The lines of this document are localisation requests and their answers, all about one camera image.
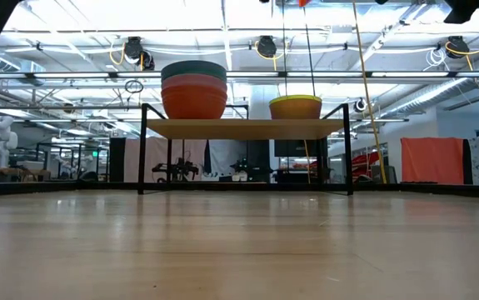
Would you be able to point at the orange-red opaque bowl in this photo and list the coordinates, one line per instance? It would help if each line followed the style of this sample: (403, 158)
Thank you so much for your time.
(193, 110)
(193, 92)

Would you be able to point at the translucent yellow bowl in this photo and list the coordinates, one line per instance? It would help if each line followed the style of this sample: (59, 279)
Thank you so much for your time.
(295, 99)

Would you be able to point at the blue opaque bowl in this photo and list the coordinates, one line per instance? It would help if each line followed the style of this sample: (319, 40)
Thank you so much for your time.
(193, 68)

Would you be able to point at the black background robot arm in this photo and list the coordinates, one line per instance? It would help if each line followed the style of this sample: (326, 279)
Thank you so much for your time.
(176, 169)
(245, 167)

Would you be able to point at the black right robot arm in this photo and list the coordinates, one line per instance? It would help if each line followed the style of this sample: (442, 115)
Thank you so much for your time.
(462, 9)

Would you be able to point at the black metal shelf leg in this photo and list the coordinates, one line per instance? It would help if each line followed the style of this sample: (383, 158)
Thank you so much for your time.
(349, 158)
(141, 158)

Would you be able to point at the white fabric curtain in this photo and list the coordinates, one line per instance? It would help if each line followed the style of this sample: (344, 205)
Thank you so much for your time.
(226, 156)
(156, 156)

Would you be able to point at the black upright panel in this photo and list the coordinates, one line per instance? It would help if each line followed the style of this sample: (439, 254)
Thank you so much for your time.
(117, 159)

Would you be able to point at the long ceiling light bar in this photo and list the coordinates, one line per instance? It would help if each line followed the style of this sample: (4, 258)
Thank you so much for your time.
(76, 75)

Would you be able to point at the orange fabric panel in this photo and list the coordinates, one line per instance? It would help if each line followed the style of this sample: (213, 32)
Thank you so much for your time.
(432, 160)

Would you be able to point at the black aluminium table frame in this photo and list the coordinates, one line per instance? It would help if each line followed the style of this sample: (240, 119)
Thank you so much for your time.
(56, 189)

